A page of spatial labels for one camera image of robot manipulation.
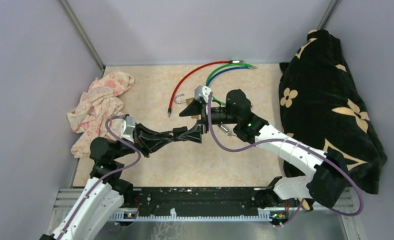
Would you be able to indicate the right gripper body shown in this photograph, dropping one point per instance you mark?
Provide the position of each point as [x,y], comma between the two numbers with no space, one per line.
[204,119]

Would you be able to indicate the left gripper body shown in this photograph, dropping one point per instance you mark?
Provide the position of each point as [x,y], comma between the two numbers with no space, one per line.
[140,142]

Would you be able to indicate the blue cable lock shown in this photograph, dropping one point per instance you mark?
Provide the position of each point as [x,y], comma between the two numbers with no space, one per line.
[223,69]

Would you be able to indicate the black floral blanket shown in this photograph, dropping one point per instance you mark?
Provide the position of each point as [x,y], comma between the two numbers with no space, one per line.
[320,106]

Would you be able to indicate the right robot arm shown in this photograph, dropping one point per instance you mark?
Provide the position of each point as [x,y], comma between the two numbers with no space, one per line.
[323,175]

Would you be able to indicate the large brass padlock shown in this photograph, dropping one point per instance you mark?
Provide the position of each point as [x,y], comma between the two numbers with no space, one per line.
[177,100]

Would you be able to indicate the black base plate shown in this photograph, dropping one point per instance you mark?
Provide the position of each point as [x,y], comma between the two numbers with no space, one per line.
[202,204]

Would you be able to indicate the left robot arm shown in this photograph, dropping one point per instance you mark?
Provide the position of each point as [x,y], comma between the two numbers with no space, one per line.
[105,191]

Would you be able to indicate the small key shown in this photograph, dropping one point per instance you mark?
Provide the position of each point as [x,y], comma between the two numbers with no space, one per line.
[225,130]

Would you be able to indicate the pink patterned cloth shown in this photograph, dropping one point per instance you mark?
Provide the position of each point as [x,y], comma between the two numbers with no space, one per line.
[95,106]

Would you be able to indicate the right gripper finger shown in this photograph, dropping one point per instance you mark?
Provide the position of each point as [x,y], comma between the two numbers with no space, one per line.
[193,110]
[193,134]

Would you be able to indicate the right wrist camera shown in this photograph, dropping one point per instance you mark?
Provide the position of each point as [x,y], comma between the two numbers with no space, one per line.
[201,94]

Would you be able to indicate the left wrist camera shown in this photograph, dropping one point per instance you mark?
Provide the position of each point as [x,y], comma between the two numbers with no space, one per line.
[128,128]

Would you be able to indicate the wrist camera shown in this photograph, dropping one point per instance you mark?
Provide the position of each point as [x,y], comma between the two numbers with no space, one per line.
[201,94]
[128,128]

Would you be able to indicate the black cable lock head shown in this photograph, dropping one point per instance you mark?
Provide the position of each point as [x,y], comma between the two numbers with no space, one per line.
[179,131]

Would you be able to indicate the green cable lock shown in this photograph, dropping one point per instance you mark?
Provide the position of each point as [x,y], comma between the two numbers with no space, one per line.
[235,64]

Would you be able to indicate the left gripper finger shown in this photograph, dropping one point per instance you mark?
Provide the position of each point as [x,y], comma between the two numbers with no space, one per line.
[154,143]
[146,133]

